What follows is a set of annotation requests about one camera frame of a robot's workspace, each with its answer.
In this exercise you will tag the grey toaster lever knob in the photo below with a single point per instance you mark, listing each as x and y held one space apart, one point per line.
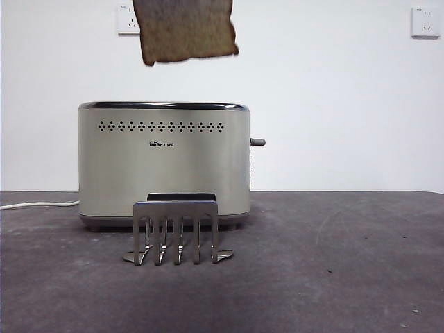
258 142

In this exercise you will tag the brown bread slice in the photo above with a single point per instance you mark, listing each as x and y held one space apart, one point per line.
187 31

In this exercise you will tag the cream and steel toaster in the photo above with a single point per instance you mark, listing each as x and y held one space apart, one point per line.
163 166

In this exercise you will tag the shiny metal toast rack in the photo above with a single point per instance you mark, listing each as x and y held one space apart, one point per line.
175 213

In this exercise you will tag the white wall socket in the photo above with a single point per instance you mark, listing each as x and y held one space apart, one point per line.
125 24
426 22

